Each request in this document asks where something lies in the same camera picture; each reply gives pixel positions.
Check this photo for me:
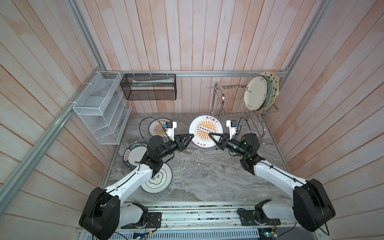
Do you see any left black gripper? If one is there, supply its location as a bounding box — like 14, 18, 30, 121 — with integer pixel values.
157, 133, 194, 159

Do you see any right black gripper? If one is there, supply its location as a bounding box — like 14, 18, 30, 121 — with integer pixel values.
209, 133, 247, 159

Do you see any white plate green clover outline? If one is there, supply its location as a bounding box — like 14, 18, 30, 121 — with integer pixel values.
141, 164, 173, 194

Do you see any cream plate with red berries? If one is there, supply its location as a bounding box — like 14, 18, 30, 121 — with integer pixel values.
244, 76, 268, 111

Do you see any mint green flower plate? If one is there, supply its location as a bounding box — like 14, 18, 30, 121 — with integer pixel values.
262, 74, 273, 110

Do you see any white star patterned plate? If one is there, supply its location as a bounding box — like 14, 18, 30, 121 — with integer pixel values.
261, 71, 279, 111

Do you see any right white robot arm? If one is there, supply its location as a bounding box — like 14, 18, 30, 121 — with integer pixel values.
209, 133, 336, 232

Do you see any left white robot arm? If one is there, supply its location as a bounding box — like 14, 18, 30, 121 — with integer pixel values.
79, 134, 194, 240

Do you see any stainless steel dish rack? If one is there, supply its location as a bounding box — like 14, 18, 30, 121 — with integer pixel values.
210, 82, 279, 138

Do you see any small sunburst plate far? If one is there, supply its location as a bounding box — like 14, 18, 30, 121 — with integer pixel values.
148, 118, 171, 138

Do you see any green rim lettered plate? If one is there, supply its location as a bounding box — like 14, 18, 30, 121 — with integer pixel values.
123, 142, 147, 169

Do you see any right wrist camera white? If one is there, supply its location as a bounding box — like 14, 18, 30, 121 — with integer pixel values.
226, 120, 242, 140

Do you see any black wire mesh basket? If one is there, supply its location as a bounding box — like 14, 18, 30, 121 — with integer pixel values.
120, 73, 177, 101

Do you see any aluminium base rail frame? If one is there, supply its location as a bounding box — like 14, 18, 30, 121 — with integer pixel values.
110, 202, 329, 240

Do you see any white wire mesh shelf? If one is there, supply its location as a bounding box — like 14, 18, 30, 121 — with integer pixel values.
73, 71, 132, 145

